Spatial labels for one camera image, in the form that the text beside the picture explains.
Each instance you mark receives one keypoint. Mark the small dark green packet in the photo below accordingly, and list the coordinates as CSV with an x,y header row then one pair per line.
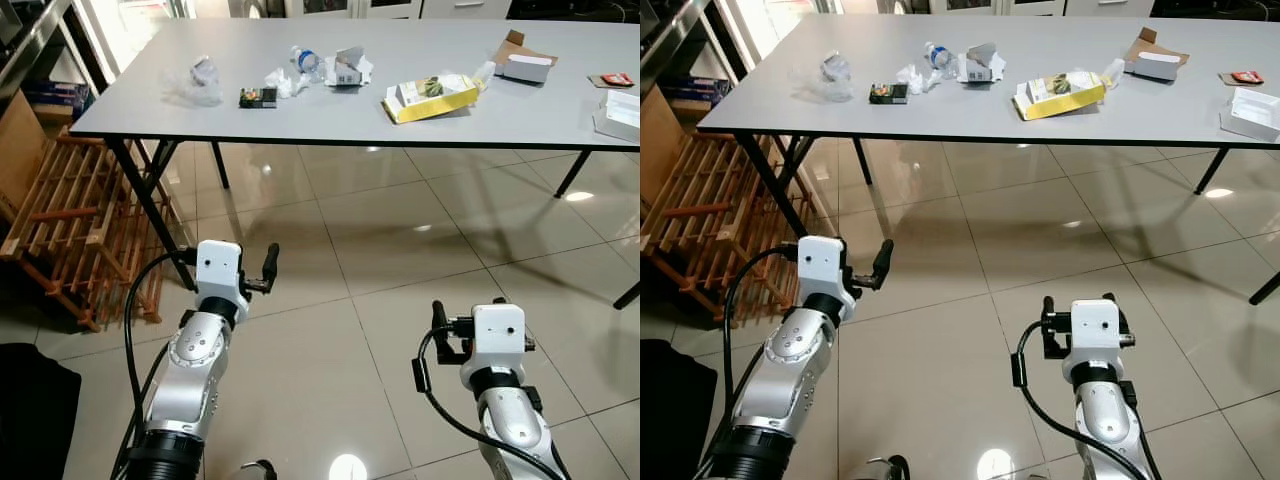
x,y
888,93
258,97

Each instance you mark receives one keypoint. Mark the grey table with black legs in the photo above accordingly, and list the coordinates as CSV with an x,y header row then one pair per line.
x,y
780,110
150,110

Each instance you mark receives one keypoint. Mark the clear bottle with blue label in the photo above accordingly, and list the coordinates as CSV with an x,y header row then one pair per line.
x,y
305,60
938,55

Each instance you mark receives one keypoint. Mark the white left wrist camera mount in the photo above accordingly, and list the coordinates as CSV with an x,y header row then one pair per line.
x,y
825,265
220,270

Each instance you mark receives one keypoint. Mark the flat blue box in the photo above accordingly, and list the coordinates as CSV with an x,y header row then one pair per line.
x,y
55,95
695,92

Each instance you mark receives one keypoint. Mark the brown cardboard sheet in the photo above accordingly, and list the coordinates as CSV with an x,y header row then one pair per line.
x,y
18,150
658,150

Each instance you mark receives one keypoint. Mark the flat red packet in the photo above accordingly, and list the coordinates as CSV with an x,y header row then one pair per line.
x,y
611,79
1243,77

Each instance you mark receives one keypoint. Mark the small clear plastic wrapper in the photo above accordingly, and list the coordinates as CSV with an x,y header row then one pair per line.
x,y
484,72
1113,70

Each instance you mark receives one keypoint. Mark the metal shelf frame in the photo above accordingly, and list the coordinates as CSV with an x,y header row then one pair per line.
x,y
30,45
665,45

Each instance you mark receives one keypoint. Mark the open white box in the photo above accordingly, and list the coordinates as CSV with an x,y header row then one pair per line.
x,y
1252,112
620,113

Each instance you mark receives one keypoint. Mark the wooden slatted rack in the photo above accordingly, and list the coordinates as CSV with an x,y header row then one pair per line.
x,y
75,215
710,220

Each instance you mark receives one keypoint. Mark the brown cardboard box white side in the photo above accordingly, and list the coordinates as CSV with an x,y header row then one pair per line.
x,y
1155,62
525,64

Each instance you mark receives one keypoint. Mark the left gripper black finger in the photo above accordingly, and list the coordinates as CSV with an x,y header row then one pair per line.
x,y
269,262
882,260

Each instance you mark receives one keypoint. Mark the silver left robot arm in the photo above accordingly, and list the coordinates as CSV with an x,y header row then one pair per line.
x,y
790,370
190,380

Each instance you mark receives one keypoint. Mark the crushed white grey carton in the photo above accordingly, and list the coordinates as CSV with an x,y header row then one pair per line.
x,y
980,65
347,68

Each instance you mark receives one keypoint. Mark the crumpled white tissue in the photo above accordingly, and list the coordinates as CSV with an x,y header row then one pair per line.
x,y
912,78
280,82

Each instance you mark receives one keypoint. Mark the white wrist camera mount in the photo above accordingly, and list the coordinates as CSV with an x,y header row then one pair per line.
x,y
498,335
825,265
220,270
1095,330

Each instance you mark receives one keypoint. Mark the clear plastic bag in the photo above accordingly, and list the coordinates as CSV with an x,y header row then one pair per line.
x,y
203,82
835,78

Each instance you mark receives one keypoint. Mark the flattened yellow white box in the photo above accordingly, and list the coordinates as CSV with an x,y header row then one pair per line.
x,y
432,97
1060,95

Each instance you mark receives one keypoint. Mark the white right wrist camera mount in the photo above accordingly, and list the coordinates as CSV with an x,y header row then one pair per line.
x,y
1095,330
498,335

